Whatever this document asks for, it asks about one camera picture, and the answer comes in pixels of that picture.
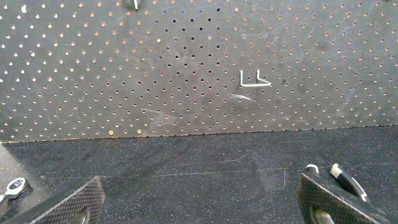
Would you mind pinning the metal hook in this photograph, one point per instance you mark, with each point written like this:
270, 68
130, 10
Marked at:
253, 85
136, 4

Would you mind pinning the steel wrench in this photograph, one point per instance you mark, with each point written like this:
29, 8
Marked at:
9, 194

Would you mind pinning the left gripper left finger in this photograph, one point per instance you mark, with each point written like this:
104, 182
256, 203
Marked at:
77, 199

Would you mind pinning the black pegboard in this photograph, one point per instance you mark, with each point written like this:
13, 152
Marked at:
93, 77

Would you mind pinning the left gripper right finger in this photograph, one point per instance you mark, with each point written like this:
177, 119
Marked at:
323, 196

